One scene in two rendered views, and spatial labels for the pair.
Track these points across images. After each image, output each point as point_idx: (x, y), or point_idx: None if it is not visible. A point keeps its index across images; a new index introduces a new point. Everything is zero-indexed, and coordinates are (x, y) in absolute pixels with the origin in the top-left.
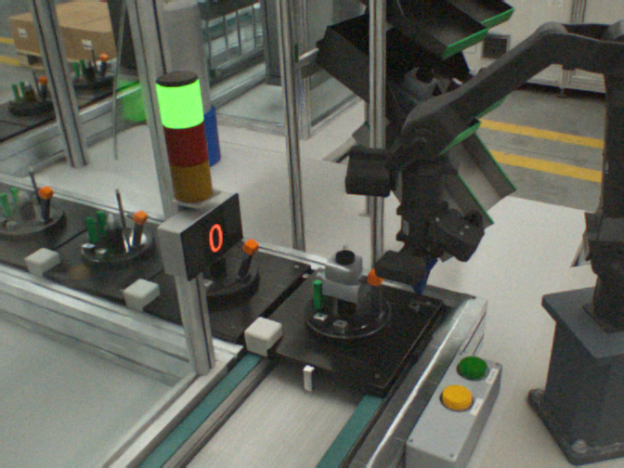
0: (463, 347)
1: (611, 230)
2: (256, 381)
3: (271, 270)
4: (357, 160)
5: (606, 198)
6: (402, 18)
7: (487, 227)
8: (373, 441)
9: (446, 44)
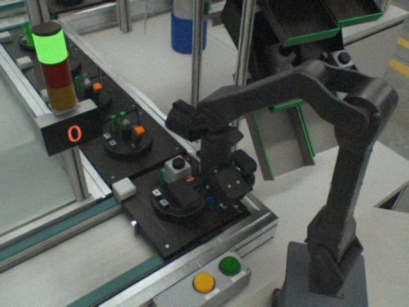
0: (241, 245)
1: (324, 231)
2: (113, 214)
3: (161, 145)
4: (176, 110)
5: (327, 208)
6: (266, 6)
7: (310, 165)
8: (135, 289)
9: (287, 36)
